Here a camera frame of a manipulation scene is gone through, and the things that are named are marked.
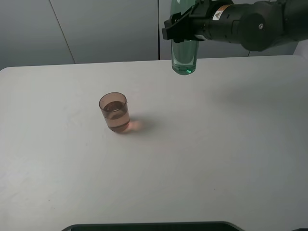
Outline pink translucent plastic cup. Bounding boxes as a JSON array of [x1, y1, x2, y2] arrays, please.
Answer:
[[99, 92, 130, 133]]

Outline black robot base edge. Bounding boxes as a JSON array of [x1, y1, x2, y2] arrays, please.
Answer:
[[63, 221, 243, 231]]

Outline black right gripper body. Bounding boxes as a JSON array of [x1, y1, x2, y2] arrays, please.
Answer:
[[190, 0, 271, 51]]

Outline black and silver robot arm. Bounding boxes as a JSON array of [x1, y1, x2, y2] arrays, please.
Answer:
[[162, 0, 308, 51]]

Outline green transparent water bottle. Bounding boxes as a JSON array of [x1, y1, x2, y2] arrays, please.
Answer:
[[170, 0, 199, 75]]

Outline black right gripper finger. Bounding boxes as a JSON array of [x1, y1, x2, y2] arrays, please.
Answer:
[[164, 3, 196, 28], [162, 20, 205, 43]]

